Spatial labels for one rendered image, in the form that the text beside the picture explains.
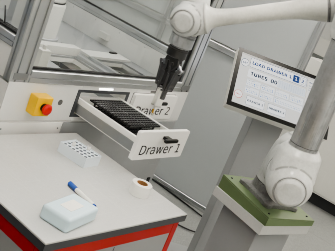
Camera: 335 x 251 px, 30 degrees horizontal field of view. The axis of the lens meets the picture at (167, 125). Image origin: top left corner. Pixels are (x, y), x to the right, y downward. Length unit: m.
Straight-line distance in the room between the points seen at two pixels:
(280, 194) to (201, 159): 2.05
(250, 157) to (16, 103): 1.34
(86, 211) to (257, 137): 1.48
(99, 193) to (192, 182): 2.23
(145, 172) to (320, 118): 1.08
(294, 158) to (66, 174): 0.75
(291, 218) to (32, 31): 1.14
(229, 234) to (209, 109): 1.74
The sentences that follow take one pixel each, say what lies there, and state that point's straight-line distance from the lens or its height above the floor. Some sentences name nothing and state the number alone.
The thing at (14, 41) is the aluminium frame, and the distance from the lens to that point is 2.10.
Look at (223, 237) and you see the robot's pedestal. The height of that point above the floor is 0.59.
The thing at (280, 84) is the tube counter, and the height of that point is 1.11.
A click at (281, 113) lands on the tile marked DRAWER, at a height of 1.00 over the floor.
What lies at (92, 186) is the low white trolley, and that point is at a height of 0.76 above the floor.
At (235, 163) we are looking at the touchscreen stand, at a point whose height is 0.67.
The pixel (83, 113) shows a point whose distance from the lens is 2.34.
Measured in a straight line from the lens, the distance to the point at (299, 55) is 3.82.
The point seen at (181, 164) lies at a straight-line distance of 4.19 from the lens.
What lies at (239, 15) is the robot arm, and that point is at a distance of 2.10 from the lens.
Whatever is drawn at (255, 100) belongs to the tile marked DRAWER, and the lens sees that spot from 2.93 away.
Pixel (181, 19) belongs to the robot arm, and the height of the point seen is 1.33.
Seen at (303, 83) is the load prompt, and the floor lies 1.15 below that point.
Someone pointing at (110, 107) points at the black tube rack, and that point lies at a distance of 2.36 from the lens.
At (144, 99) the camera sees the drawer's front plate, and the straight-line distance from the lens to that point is 2.61.
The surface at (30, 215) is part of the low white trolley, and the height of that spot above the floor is 0.76.
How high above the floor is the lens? 1.58
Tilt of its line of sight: 16 degrees down
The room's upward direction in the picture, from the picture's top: 22 degrees clockwise
